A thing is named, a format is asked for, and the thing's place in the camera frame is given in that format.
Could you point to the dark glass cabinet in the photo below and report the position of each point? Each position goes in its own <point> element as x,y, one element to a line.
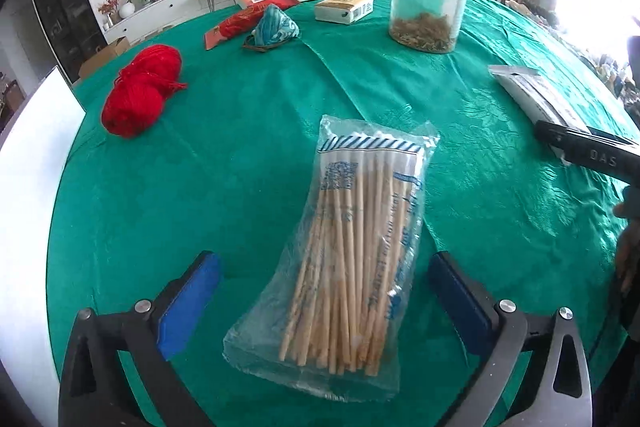
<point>65,7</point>

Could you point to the teal fabric sachet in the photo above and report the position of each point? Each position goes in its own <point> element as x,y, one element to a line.
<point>275,29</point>

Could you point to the brown cardboard box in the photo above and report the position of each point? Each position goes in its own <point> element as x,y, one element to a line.
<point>105,57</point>

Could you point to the red yarn ball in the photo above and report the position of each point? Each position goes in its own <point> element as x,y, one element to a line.
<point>135,102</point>

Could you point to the small cream box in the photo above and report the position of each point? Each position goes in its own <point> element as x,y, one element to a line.
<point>342,9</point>

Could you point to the white barcode packet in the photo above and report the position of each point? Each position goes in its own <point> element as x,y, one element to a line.
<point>530,94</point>

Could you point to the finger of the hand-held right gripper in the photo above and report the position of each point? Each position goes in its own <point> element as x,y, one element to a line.
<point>560,134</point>

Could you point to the bag of wooden chopsticks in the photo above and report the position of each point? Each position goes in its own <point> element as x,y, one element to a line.
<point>345,257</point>

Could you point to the red snack packet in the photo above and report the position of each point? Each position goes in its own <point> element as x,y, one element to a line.
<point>235,24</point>

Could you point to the red flower bouquet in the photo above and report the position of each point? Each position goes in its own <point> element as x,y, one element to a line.
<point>109,4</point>

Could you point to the person's right hand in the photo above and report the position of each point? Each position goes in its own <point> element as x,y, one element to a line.
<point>631,257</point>

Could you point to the green tablecloth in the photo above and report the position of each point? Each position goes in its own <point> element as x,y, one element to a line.
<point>240,167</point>

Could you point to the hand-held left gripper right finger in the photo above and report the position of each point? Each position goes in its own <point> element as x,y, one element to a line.
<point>460,302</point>

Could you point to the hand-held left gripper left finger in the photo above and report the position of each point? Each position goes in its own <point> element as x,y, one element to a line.
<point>187,302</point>

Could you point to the white round vase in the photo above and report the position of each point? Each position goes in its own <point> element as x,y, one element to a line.
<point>126,10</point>

